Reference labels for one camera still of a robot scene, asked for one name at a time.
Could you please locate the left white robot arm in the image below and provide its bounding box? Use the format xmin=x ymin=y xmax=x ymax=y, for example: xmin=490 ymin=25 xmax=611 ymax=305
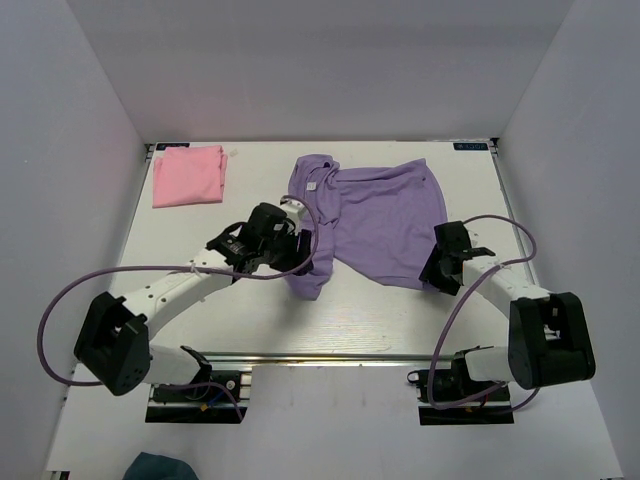
xmin=74 ymin=196 xmax=319 ymax=399

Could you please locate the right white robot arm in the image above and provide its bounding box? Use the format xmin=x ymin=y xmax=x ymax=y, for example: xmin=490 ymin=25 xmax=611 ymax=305
xmin=420 ymin=221 xmax=596 ymax=401

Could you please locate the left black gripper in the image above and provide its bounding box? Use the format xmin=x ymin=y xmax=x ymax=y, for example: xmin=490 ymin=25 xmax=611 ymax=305
xmin=260 ymin=224 xmax=315 ymax=277

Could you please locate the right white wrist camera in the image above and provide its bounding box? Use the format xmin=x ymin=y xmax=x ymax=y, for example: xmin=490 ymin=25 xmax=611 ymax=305
xmin=464 ymin=246 xmax=496 ymax=263

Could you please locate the folded pink t shirt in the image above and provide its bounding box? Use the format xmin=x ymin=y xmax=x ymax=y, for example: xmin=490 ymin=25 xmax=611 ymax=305
xmin=152 ymin=145 xmax=228 ymax=209

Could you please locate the purple t shirt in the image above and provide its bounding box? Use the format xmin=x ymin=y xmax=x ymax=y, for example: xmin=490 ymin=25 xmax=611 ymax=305
xmin=286 ymin=154 xmax=448 ymax=300

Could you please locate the dark teal cloth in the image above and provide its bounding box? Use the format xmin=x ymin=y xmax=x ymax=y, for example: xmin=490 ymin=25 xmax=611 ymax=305
xmin=123 ymin=452 xmax=198 ymax=480

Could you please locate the blue table label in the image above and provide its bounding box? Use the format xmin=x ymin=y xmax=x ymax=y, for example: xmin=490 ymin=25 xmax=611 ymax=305
xmin=453 ymin=142 xmax=489 ymax=151

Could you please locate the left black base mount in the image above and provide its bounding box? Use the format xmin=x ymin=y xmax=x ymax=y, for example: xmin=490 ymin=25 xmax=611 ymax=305
xmin=145 ymin=350 xmax=252 ymax=425

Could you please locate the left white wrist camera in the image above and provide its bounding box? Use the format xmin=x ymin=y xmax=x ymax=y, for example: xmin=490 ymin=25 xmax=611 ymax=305
xmin=279 ymin=197 xmax=307 ymax=225

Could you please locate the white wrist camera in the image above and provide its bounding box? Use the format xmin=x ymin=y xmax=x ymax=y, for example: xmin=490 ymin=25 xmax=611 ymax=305
xmin=464 ymin=246 xmax=496 ymax=263
xmin=279 ymin=197 xmax=307 ymax=225

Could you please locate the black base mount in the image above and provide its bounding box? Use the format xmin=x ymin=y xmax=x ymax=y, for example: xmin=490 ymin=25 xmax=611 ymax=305
xmin=406 ymin=351 xmax=514 ymax=426
xmin=145 ymin=350 xmax=252 ymax=425

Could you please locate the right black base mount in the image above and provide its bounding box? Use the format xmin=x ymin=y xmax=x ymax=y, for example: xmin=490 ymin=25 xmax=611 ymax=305
xmin=406 ymin=351 xmax=514 ymax=426

